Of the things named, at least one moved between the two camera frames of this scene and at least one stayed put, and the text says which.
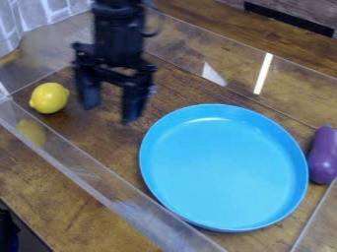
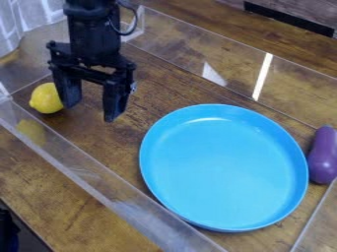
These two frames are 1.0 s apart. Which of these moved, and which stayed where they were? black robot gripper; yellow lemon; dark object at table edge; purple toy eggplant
Moved: black robot gripper
Stayed: dark object at table edge; yellow lemon; purple toy eggplant
